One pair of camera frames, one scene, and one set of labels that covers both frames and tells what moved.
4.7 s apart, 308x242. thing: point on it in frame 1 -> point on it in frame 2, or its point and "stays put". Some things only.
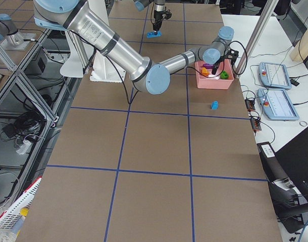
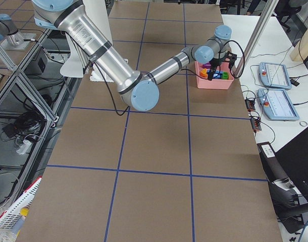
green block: [224, 75] stays put
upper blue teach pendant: [274, 75] stays put
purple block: [208, 66] stays put
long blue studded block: [154, 34] -> [217, 75]
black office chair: [291, 205] stays put
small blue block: [214, 105] -> [215, 76]
